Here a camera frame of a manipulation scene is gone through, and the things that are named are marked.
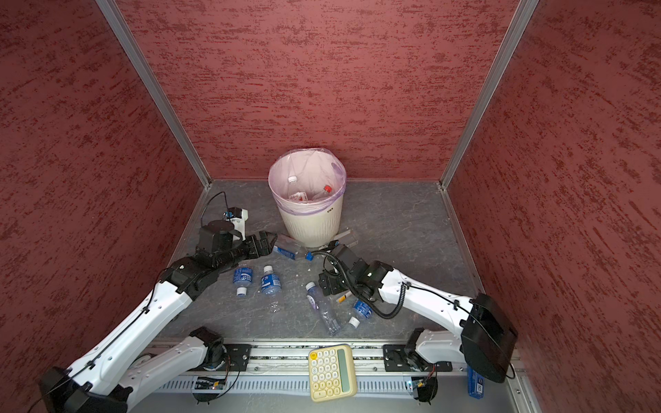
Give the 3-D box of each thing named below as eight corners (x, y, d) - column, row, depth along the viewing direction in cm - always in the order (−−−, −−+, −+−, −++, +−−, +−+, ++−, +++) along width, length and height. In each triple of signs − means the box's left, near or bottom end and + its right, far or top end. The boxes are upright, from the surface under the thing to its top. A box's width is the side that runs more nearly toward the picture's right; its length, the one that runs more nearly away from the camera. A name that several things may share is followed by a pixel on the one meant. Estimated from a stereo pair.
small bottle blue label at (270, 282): (261, 298, 87) (258, 292, 83) (267, 270, 94) (264, 263, 89) (280, 298, 87) (277, 292, 83) (284, 270, 94) (282, 263, 89)
